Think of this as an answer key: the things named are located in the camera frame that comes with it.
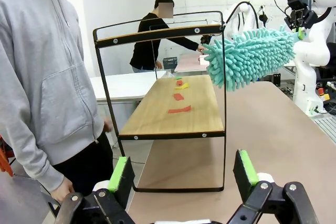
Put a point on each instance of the black camera stand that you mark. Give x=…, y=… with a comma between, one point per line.
x=263, y=18

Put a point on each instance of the small white box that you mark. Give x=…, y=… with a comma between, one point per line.
x=203, y=61

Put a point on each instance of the person's right forearm grey sleeve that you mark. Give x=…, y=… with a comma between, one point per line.
x=34, y=155

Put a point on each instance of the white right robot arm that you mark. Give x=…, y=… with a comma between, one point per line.
x=312, y=51

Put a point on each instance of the person's right hand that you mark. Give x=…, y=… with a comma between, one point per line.
x=63, y=188

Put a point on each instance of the white idle robot arm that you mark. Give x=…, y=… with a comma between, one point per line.
x=248, y=19
x=232, y=24

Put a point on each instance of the two-tier wooden shelf black frame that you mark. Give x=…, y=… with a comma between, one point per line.
x=173, y=119

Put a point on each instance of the yellow paper scrap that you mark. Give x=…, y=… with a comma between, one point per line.
x=184, y=85

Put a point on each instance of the person in grey hoodie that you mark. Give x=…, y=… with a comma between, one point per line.
x=47, y=77

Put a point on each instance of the pink topped table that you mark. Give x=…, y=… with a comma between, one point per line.
x=189, y=65

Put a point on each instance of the teal microfibre duster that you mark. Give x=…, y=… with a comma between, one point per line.
x=249, y=58

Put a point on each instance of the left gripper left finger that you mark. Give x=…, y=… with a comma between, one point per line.
x=123, y=179

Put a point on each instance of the red paper scrap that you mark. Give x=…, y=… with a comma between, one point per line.
x=178, y=110
x=179, y=82
x=178, y=97

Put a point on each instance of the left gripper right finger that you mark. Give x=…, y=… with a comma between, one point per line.
x=244, y=179

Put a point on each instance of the large white table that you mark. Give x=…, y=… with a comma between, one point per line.
x=123, y=85

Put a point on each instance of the person's left hand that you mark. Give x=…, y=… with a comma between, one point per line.
x=107, y=125

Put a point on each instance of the red emergency stop button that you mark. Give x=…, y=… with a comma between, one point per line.
x=323, y=95

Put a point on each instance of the person in black sweater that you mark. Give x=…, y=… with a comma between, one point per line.
x=147, y=48

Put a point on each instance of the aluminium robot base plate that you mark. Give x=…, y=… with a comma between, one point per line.
x=326, y=127

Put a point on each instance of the black plastic crate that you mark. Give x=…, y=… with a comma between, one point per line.
x=170, y=62

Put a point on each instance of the orange plastic object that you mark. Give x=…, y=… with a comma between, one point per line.
x=5, y=158

